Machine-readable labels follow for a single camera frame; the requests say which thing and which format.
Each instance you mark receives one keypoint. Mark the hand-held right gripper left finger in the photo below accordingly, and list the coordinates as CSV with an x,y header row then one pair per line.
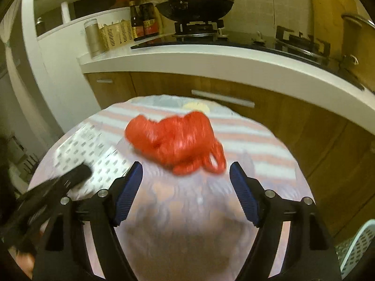
x,y
129,193

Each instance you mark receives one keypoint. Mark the striped tablecloth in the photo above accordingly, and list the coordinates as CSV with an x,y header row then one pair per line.
x,y
181,210

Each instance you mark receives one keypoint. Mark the steel canister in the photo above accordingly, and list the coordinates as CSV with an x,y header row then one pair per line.
x,y
93,39

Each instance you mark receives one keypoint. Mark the red plastic bag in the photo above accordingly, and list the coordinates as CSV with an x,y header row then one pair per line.
x,y
175,140

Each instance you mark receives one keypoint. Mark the black wok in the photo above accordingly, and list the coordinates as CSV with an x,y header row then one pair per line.
x,y
202,8

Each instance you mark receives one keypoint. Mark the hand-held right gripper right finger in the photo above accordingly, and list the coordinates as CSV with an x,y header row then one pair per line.
x,y
244,193

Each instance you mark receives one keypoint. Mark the person's left hand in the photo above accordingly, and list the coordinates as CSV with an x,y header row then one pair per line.
x,y
25,265

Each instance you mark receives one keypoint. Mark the white roll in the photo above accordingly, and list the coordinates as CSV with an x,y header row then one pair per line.
x,y
65,12

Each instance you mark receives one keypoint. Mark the dark sauce bottle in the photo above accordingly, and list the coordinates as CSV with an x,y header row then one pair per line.
x,y
148,22
135,23

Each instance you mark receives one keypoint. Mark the wooden cutting board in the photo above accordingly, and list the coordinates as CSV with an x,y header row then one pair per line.
x,y
328,0

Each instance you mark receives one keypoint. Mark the white perforated sheet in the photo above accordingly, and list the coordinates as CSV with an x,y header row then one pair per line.
x,y
96,155

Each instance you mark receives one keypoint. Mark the beige perforated basket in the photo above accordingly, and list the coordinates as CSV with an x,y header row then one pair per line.
x,y
115,36

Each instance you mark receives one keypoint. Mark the large steel stockpot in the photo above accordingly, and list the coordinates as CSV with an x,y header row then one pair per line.
x,y
363,49

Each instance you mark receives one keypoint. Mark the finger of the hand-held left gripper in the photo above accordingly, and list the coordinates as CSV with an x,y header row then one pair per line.
x,y
77,173

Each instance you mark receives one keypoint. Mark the light blue plastic bin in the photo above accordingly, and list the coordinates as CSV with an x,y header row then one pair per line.
x,y
357,246

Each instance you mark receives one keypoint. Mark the yellow wrapper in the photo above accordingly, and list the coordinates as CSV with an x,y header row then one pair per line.
x,y
196,106

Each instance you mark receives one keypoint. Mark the black gas stove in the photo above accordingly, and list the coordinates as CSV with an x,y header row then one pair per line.
x,y
205,43

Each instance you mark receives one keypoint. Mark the yellow oil bottle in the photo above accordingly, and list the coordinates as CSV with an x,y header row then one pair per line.
x,y
159,20

